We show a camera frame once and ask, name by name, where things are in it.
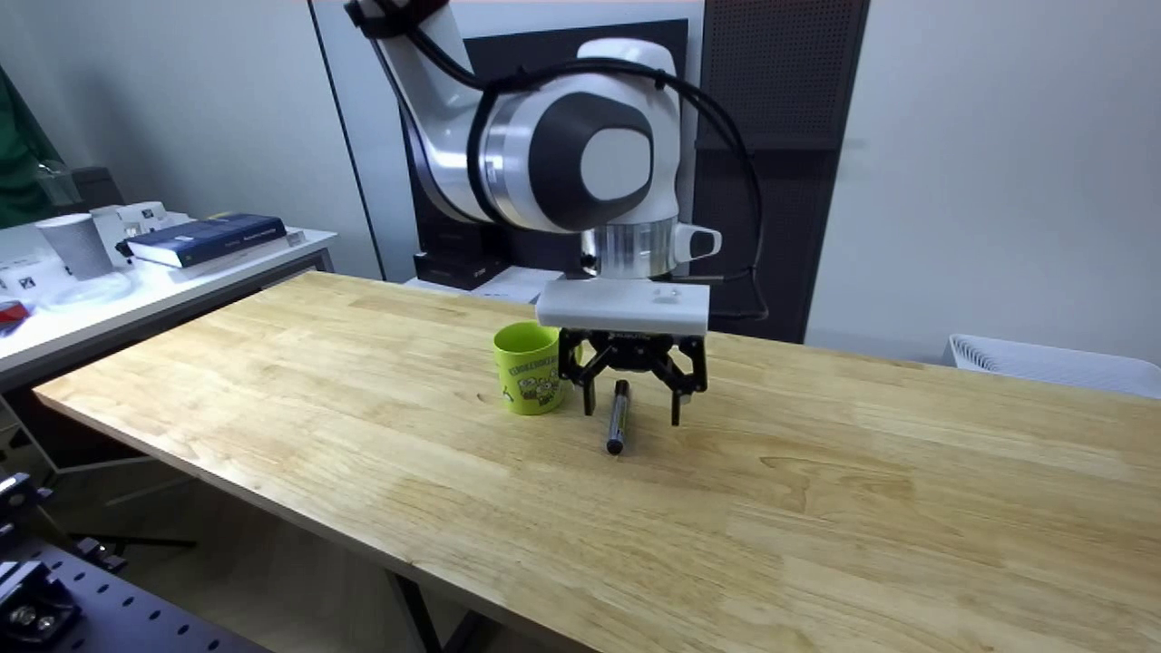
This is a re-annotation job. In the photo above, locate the black marker pen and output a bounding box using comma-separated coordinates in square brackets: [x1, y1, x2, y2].
[603, 377, 637, 461]

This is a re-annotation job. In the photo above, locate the black perforated breadboard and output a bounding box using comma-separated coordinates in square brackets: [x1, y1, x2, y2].
[0, 539, 260, 653]

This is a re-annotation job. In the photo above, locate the tall dark brown cabinet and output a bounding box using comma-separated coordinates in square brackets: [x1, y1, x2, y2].
[692, 0, 874, 346]

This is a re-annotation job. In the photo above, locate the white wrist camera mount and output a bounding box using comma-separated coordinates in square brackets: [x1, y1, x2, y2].
[533, 277, 713, 340]

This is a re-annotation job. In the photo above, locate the yellow-green plastic mug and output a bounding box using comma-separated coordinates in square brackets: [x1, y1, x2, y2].
[491, 321, 570, 418]

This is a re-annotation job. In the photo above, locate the black table leg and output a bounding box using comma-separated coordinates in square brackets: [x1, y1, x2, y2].
[385, 569, 491, 653]

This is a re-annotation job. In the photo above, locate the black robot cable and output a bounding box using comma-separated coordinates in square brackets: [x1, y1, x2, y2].
[341, 0, 776, 322]

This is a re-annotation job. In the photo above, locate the black box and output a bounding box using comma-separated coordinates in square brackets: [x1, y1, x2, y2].
[414, 216, 513, 295]

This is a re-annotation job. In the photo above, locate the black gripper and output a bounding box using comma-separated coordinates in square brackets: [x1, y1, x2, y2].
[557, 328, 710, 430]

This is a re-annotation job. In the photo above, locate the green fabric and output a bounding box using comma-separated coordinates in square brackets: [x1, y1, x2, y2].
[0, 66, 63, 228]

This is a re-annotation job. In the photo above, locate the white side table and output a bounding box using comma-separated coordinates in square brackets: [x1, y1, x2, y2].
[0, 222, 341, 393]

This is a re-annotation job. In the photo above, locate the metal clamp fixture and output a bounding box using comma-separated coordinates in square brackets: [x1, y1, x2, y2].
[0, 557, 85, 646]

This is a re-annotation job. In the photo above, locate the white small device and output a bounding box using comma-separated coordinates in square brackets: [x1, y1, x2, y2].
[88, 198, 170, 247]

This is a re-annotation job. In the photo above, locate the white plastic bin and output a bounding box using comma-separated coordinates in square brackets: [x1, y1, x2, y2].
[946, 329, 1161, 402]

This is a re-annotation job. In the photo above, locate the dark blue book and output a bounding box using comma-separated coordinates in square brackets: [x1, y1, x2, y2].
[123, 211, 293, 271]

